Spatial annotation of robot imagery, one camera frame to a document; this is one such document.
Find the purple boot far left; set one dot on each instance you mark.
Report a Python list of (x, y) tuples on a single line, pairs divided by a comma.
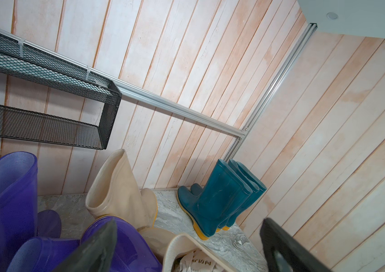
[(18, 203)]

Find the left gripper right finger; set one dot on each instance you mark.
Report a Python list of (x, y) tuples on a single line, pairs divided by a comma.
[(283, 253)]

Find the teal boot standing back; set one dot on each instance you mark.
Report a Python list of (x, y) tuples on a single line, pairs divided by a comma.
[(252, 190)]

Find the black mesh basket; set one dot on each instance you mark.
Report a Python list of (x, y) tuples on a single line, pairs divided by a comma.
[(37, 72)]

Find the beige boot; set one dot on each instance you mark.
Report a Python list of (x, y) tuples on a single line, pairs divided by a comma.
[(185, 254), (158, 240), (115, 192)]

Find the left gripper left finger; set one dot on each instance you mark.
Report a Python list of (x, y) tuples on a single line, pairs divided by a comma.
[(95, 254)]

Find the purple boot lying centre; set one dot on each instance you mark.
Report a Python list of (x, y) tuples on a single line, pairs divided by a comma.
[(132, 253)]

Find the aluminium frame rail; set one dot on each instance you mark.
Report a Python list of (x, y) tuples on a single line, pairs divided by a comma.
[(152, 99)]

